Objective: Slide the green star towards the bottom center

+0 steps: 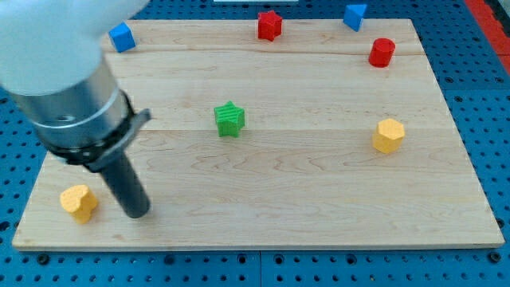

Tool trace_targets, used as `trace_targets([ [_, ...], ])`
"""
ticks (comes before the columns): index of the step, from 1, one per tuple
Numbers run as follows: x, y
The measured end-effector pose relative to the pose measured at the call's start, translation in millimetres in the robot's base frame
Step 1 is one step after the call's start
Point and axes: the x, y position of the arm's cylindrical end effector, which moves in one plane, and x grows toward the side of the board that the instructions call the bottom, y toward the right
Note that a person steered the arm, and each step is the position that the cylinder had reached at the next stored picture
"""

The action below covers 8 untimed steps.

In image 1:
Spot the yellow hexagon block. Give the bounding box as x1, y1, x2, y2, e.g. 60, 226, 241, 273
372, 118, 406, 154

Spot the red star block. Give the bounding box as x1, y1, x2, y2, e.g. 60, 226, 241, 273
257, 10, 283, 41

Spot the blue triangle block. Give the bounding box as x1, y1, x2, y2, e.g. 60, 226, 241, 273
343, 4, 367, 32

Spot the black grey tool mount bracket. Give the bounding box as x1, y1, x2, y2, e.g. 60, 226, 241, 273
47, 90, 151, 173

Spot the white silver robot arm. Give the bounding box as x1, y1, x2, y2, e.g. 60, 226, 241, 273
1, 0, 151, 218

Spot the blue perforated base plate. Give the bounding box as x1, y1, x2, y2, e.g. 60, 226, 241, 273
1, 1, 509, 286

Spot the green star block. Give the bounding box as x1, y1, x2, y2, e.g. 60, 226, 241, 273
214, 101, 245, 138

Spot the yellow heart block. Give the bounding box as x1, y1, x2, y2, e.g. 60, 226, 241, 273
60, 184, 99, 224

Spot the red cylinder block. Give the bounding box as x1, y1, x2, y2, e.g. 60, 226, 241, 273
368, 37, 396, 68

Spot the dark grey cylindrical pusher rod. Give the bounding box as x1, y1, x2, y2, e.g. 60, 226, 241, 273
100, 153, 151, 218

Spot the red mat strip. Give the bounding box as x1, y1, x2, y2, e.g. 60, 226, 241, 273
465, 0, 509, 73

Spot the light wooden board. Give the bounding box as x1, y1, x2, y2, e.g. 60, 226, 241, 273
12, 19, 504, 252

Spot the blue cube block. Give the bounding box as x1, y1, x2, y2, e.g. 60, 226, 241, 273
108, 22, 136, 53

